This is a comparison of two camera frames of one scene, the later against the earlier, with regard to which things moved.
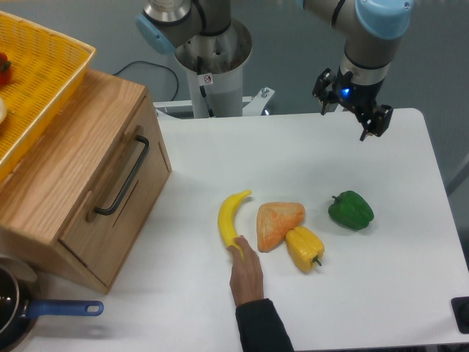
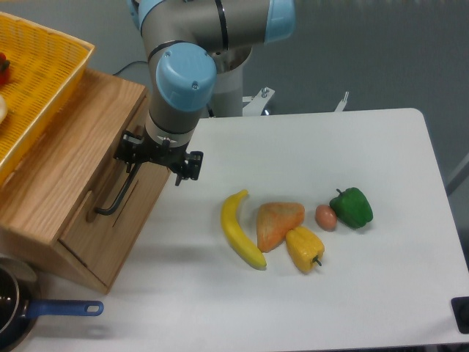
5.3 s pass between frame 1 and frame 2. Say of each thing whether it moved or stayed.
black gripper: moved
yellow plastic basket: stayed
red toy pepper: stayed
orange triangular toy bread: stayed
